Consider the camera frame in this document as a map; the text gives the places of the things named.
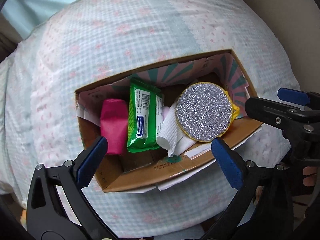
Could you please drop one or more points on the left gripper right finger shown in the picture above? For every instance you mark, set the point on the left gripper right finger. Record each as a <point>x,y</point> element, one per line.
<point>230,163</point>

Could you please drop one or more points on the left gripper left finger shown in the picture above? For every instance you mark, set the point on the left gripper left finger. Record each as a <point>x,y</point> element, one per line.
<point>89,160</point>

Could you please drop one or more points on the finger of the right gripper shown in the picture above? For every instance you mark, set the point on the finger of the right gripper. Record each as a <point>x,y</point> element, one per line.
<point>269,112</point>
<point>293,96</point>

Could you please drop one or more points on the orange pompom glitter scrubber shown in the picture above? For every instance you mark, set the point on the orange pompom glitter scrubber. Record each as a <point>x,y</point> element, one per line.
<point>205,111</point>

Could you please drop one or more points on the magenta pouch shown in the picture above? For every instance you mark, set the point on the magenta pouch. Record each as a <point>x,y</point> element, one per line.
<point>113,125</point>

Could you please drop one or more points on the green wet wipes pack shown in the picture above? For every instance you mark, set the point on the green wet wipes pack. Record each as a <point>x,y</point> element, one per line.
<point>145,116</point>

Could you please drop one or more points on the person right hand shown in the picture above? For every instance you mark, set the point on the person right hand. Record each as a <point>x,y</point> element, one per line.
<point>310,174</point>

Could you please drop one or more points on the white paper towel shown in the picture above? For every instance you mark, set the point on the white paper towel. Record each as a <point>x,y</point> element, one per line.
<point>171,137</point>

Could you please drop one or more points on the cardboard box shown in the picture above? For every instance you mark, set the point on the cardboard box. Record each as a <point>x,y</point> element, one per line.
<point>132,171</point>

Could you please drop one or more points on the pink cloth in box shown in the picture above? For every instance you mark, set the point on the pink cloth in box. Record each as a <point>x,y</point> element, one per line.
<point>165,112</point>

